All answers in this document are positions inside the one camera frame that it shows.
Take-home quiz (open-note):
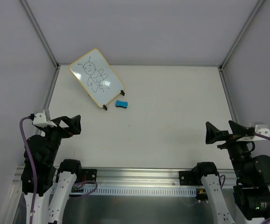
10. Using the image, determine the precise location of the blue bone shaped eraser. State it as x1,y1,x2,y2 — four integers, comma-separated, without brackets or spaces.
115,100,128,109

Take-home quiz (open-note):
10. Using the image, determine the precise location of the yellow framed small whiteboard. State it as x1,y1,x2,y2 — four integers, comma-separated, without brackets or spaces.
69,49,125,110

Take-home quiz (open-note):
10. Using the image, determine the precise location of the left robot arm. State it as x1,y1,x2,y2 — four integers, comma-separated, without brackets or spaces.
19,112,83,224

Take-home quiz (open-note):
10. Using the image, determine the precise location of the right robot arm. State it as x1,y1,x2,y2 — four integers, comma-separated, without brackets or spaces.
192,120,270,224

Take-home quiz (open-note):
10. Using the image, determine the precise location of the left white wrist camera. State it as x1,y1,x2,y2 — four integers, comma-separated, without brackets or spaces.
32,109,57,128

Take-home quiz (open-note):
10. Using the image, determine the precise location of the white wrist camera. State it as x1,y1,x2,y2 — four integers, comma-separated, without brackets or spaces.
32,109,57,128
236,121,270,142

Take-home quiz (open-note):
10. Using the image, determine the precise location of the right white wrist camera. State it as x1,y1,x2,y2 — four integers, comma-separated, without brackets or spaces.
236,121,270,142

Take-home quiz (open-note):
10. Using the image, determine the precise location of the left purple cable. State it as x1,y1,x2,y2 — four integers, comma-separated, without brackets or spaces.
20,113,38,217

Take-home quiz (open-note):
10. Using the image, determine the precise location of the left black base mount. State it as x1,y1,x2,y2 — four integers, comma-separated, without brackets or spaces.
81,168,97,182

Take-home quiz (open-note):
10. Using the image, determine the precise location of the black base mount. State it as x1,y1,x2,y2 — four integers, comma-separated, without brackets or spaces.
178,170,198,186
81,168,97,182

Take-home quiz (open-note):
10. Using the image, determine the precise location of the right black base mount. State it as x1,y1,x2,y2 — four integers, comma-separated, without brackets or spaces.
178,170,198,186

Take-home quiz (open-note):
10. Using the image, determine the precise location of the aluminium mounting rail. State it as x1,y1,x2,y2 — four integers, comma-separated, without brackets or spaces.
13,165,240,187

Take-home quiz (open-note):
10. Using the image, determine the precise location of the wire whiteboard stand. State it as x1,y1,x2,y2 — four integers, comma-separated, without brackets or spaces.
88,89,126,111

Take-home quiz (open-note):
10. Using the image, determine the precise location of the left aluminium frame post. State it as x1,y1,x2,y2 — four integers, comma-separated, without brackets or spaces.
20,0,60,70

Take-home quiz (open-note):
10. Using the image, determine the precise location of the aluminium frame post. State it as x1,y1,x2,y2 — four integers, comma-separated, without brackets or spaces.
20,0,60,70
218,0,266,70

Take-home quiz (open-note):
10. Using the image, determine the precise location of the white slotted cable duct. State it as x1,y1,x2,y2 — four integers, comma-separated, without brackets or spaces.
50,185,198,197

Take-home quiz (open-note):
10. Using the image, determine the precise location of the right aluminium frame post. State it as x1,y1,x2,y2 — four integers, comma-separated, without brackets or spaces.
218,0,266,70

